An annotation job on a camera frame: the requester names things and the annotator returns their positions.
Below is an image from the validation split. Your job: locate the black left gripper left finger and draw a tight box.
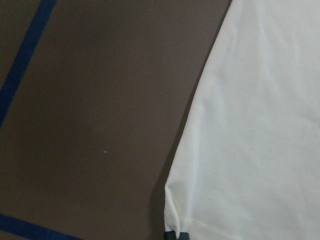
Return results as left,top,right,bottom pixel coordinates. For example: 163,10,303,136
163,231,177,240

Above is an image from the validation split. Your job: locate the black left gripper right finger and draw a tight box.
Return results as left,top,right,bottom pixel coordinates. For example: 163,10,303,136
178,232,190,240

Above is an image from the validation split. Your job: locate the cream white long-sleeve shirt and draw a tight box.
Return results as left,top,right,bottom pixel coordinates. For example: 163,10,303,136
164,0,320,240

